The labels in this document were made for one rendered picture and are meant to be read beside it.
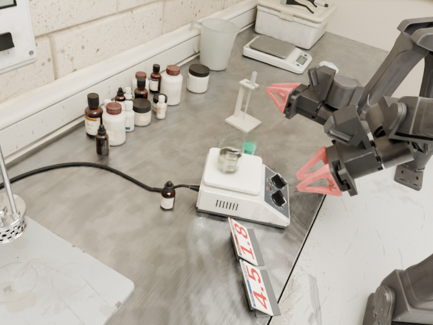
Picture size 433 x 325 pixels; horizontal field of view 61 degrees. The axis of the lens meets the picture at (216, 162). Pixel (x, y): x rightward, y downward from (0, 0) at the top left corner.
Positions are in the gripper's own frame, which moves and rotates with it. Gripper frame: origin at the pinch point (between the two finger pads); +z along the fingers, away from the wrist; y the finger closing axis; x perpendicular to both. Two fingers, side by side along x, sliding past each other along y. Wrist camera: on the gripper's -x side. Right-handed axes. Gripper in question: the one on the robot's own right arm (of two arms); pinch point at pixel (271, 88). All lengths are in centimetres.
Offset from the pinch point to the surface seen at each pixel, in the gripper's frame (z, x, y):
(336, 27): 22, 11, -111
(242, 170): -10.9, 5.1, 28.6
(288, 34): 30, 10, -72
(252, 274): -25, 11, 44
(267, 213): -19.9, 10.0, 30.7
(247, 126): 3.4, 13.1, 2.1
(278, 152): -8.9, 14.0, 4.7
